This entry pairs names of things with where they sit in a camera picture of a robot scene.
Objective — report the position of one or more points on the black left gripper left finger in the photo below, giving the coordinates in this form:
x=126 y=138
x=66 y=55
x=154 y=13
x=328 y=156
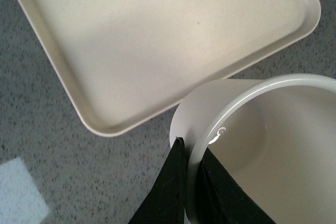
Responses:
x=165 y=203

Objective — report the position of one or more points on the white smiley mug black handle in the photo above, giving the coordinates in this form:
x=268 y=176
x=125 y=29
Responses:
x=275 y=137

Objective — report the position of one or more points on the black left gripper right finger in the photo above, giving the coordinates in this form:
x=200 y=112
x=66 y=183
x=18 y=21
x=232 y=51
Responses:
x=221 y=199

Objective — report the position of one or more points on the beige rectangular plastic tray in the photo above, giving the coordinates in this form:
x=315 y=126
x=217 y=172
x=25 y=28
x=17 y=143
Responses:
x=123 y=62

